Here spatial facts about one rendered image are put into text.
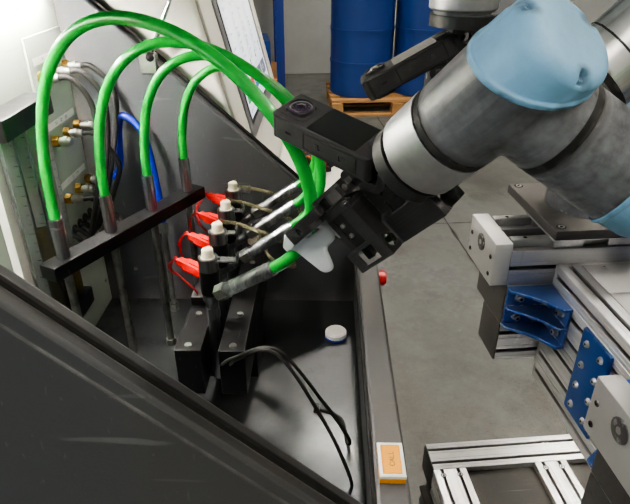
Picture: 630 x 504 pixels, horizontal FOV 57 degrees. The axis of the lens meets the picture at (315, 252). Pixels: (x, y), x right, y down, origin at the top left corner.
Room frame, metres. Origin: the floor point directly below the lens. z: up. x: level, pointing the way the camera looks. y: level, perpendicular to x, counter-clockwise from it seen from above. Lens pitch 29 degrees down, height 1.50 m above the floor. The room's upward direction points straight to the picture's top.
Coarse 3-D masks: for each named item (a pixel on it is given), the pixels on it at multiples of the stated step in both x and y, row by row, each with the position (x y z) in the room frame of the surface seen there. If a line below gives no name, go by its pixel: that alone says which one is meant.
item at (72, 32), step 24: (72, 24) 0.66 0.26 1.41; (96, 24) 0.65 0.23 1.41; (120, 24) 0.64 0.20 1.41; (144, 24) 0.62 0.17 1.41; (168, 24) 0.61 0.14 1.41; (192, 48) 0.60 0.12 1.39; (48, 72) 0.68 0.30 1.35; (240, 72) 0.58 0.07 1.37; (48, 96) 0.69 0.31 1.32; (264, 96) 0.58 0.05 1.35; (48, 144) 0.70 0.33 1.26; (288, 144) 0.56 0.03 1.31; (48, 168) 0.70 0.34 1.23; (48, 192) 0.70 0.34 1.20; (312, 192) 0.55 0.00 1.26; (48, 216) 0.70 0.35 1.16; (288, 264) 0.56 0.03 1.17
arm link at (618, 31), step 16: (624, 0) 0.53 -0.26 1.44; (608, 16) 0.53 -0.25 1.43; (624, 16) 0.51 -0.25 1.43; (608, 32) 0.51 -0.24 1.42; (624, 32) 0.50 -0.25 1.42; (608, 48) 0.50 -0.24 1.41; (624, 48) 0.50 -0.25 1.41; (624, 64) 0.49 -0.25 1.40; (608, 80) 0.49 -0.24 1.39; (624, 80) 0.49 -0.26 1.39; (624, 96) 0.50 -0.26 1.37
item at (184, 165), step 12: (204, 72) 0.94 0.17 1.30; (192, 84) 0.94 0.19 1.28; (180, 108) 0.94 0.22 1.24; (180, 120) 0.94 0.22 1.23; (180, 132) 0.94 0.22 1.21; (180, 144) 0.94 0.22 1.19; (180, 156) 0.94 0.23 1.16; (312, 156) 0.93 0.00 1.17; (180, 168) 0.94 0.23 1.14; (312, 168) 0.93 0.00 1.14; (288, 192) 0.93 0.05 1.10; (264, 204) 0.93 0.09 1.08; (276, 204) 0.94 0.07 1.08
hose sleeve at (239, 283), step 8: (264, 264) 0.58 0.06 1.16; (248, 272) 0.58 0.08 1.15; (256, 272) 0.58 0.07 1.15; (264, 272) 0.57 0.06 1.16; (272, 272) 0.57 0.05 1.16; (232, 280) 0.59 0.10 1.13; (240, 280) 0.58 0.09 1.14; (248, 280) 0.58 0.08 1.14; (256, 280) 0.57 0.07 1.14; (264, 280) 0.58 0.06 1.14; (224, 288) 0.59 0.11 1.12; (232, 288) 0.59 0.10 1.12; (240, 288) 0.58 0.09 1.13
